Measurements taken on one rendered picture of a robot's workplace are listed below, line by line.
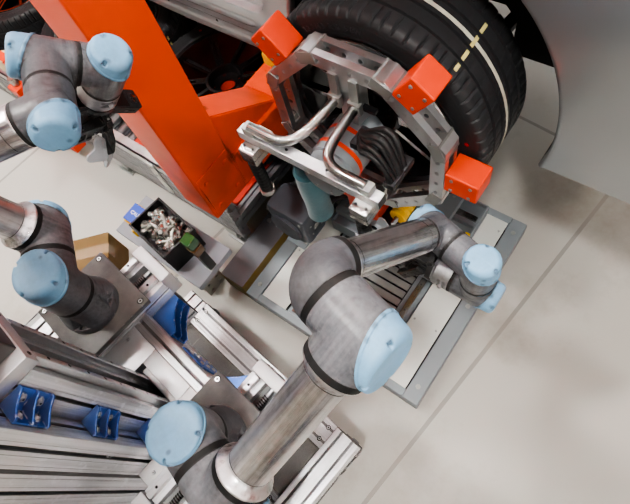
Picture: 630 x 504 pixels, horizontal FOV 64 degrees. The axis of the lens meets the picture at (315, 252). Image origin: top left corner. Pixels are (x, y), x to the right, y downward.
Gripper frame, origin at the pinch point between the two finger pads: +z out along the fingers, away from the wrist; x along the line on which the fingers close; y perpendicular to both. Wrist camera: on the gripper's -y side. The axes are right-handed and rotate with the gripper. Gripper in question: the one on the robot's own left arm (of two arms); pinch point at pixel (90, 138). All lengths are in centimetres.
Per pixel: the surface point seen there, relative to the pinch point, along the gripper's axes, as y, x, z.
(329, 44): -45, 12, -35
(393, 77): -46, 27, -45
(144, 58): -16.8, -8.6, -11.6
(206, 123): -34.7, 4.4, 8.6
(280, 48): -42.4, 4.5, -24.5
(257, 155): -30.7, 22.1, -9.3
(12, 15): -53, -115, 128
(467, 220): -112, 76, 9
